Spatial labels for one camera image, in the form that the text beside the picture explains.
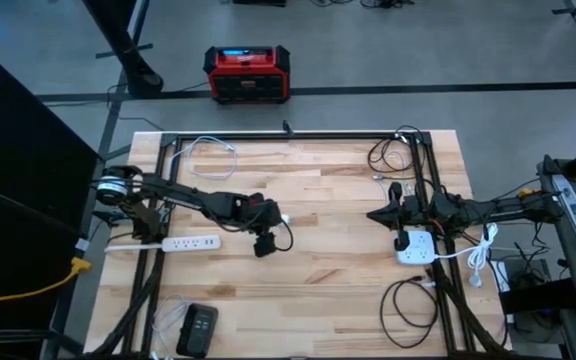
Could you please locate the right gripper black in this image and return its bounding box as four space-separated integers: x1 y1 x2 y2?
366 194 438 232

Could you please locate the white cube power strip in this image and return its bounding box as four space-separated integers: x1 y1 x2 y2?
395 229 438 266

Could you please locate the black USB cable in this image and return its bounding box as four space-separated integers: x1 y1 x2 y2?
379 273 440 350
366 124 428 182

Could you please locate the white braided USB cable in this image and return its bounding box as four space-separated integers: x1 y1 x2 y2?
170 135 239 181

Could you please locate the long white power strip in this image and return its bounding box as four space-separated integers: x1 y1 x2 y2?
161 234 222 253

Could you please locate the black power bank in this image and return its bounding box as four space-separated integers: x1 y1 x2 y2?
175 302 219 359

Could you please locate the red black jobsite radio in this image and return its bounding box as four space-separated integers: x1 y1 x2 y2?
202 44 292 105

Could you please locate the grey power strip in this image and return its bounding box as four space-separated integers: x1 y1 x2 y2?
550 173 576 251

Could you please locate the black curtain divider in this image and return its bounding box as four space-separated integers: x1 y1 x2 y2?
0 35 103 351

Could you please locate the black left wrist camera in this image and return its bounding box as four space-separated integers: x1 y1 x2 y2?
253 232 277 258

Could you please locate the black aluminium table frame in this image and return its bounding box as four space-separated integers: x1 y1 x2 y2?
83 130 514 360

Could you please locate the white coiled power cord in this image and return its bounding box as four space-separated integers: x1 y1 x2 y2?
433 222 500 290

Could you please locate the thin white charger cable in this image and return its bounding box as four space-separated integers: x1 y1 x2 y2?
148 294 193 360

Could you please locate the black stand post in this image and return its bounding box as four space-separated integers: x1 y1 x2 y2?
81 0 165 99

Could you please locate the yellow cable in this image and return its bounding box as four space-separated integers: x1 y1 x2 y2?
0 256 94 305

